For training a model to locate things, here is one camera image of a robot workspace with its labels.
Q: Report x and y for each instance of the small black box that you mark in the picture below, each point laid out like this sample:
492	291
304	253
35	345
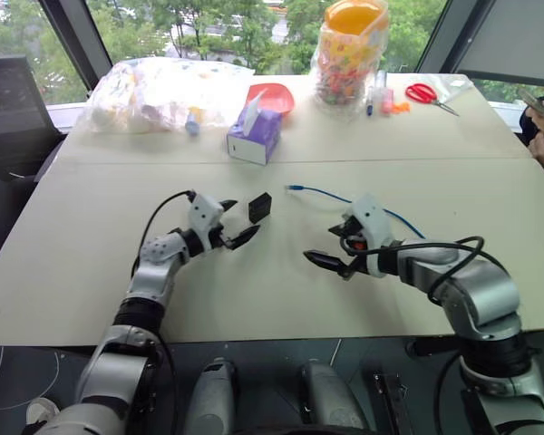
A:
259	207

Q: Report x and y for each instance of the dark roller blind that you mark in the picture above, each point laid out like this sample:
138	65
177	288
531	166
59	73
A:
512	41

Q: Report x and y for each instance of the clear bag of packets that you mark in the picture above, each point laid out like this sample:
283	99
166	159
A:
154	95

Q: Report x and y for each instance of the grey rounded robot leg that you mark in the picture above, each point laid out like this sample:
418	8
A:
331	396
215	396

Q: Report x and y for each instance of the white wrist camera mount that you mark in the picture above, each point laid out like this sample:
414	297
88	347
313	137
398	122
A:
374	222
204	215

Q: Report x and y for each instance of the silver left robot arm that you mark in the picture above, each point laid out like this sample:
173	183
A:
152	272

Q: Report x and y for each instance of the small blue glue bottle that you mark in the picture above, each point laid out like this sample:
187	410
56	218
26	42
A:
191	126

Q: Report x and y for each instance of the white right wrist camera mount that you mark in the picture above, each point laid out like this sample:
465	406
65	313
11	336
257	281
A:
374	222

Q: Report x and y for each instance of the red plastic bowl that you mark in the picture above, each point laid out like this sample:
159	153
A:
278	97

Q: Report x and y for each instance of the small orange plastic piece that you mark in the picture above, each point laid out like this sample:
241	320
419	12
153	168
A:
401	108

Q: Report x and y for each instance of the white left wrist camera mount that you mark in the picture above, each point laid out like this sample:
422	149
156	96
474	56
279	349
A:
204	215

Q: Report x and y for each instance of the blue pen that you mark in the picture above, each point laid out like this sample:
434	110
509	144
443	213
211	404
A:
370	102

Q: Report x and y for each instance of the purple tissue box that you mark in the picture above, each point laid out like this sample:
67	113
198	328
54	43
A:
254	138

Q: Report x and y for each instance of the black metal bracket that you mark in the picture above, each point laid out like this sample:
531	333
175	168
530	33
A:
392	399

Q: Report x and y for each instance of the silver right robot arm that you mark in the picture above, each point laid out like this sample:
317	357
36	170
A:
480	285

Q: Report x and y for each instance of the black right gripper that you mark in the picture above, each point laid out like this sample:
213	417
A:
354	251

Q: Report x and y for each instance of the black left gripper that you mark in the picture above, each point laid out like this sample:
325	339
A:
220	235

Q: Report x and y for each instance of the empty clear plastic bag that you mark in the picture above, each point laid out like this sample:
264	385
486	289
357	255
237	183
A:
455	86

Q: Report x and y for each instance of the dark window frame post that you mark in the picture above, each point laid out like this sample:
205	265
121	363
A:
79	41
442	36

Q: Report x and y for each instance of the pink plastic stick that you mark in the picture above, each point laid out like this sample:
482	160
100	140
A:
386	100

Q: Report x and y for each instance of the candy jar with orange lid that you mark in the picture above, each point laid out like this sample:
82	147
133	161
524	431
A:
346	59

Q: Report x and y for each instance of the clear plastic tube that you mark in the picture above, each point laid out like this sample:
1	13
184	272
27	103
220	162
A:
381	80

